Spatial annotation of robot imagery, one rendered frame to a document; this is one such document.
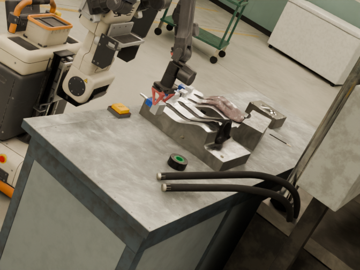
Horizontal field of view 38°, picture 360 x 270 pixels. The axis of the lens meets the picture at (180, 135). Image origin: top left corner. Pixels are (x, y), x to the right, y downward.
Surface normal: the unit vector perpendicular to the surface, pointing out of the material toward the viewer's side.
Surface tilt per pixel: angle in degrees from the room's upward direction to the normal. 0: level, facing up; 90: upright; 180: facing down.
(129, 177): 0
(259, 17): 90
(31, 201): 90
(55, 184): 90
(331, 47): 90
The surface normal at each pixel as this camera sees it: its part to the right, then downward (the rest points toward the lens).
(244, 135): -0.33, 0.28
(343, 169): -0.57, 0.12
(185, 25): -0.37, 0.01
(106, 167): 0.39, -0.83
